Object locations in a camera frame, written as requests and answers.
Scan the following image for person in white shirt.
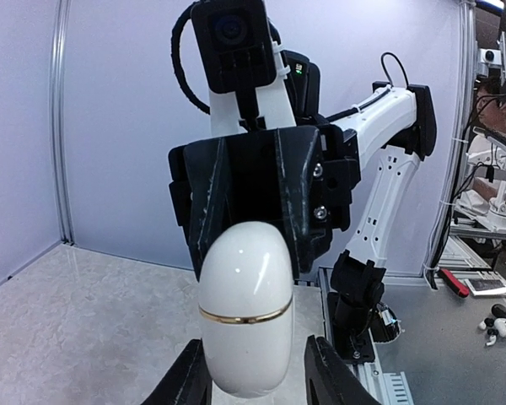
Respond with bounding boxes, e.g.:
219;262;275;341
455;78;506;237

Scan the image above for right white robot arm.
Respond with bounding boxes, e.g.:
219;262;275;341
169;51;437;366

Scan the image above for aluminium frame post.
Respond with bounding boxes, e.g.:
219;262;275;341
49;0;74;245
423;1;477;290

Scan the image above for left aluminium frame post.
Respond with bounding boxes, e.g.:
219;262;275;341
49;0;74;245

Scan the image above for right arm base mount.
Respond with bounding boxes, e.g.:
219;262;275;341
327;292;401;365

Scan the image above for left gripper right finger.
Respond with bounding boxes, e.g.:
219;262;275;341
304;335;380;405

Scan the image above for right aluminium frame post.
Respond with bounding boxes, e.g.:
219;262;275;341
423;1;477;290

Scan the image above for white earbuds on bench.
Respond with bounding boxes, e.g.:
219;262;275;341
477;317;506;347

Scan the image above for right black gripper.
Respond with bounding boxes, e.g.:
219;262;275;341
168;126;361;279

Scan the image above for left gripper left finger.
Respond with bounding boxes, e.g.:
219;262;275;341
142;339;213;405

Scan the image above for red black hand tool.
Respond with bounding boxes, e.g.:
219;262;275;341
437;268;470;299

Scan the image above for white earbud charging case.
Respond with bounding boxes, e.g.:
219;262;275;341
198;222;294;399

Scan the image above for black earbud case on bench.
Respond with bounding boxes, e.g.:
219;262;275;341
491;304;506;319

